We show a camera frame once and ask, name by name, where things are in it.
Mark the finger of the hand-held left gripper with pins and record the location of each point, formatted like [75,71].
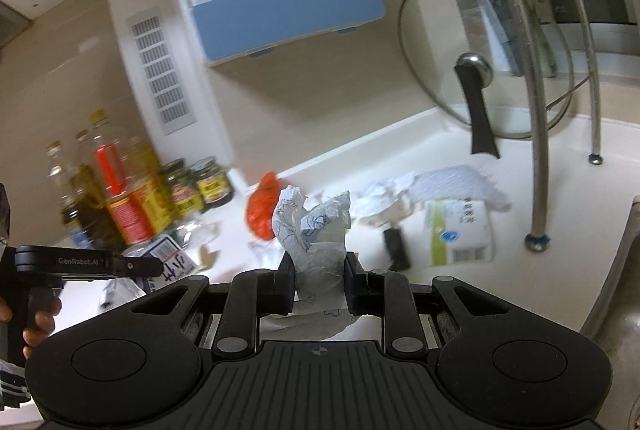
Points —
[142,266]

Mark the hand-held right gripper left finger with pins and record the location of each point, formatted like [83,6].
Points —
[282,290]

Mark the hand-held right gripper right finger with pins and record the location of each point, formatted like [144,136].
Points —
[355,290]

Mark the paper with blue drawing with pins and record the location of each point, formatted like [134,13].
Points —
[320,235]

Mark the orange-red plastic bag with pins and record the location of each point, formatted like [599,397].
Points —
[262,210]

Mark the white tissue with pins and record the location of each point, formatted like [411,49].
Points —
[385,202]

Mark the white and green medicine box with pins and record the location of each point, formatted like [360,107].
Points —
[460,235]

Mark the person's left hand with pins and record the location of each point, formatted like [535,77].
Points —
[45,317]

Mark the small black object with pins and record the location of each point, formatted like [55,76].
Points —
[397,250]

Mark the large dark oil bottle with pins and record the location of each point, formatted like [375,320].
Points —
[90,205]

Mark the slim dark sauce bottle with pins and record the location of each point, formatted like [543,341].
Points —
[62,190]

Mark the green lidded jar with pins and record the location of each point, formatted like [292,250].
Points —
[212,182]
[182,190]

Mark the white textured paper towel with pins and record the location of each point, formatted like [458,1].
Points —
[460,182]

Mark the metal dish rack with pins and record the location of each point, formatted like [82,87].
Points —
[539,160]

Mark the grey range hood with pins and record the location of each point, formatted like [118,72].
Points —
[10,23]

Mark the white wall vent grille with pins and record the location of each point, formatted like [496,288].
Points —
[157,70]

